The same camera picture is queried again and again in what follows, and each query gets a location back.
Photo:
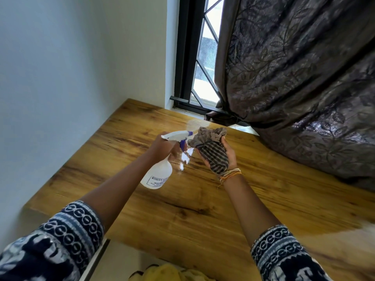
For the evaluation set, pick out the person's right forearm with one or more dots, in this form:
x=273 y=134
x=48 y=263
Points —
x=249 y=207

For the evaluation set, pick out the person's left hand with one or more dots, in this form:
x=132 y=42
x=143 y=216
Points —
x=164 y=147

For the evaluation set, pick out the person's right hand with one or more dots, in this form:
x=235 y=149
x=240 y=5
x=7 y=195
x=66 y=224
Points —
x=231 y=156

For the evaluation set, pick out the yellow garment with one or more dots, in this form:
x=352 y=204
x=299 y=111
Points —
x=170 y=273

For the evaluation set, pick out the gold bangles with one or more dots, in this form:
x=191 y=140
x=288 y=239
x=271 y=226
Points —
x=230 y=175

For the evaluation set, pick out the wooden table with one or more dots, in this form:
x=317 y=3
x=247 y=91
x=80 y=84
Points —
x=205 y=216

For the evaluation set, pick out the brown striped cleaning cloth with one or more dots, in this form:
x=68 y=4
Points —
x=214 y=149

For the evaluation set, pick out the white spray bottle blue trigger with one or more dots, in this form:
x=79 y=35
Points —
x=156 y=175

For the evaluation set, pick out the blue white patterned top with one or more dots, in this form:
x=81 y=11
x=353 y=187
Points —
x=52 y=245

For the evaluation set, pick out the person's left forearm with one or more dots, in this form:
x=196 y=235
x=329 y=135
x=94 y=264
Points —
x=117 y=187

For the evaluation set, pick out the brown leaf-patterned curtain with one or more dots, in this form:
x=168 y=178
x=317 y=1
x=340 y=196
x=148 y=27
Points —
x=293 y=70

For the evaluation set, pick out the black framed window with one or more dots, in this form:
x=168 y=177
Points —
x=187 y=55

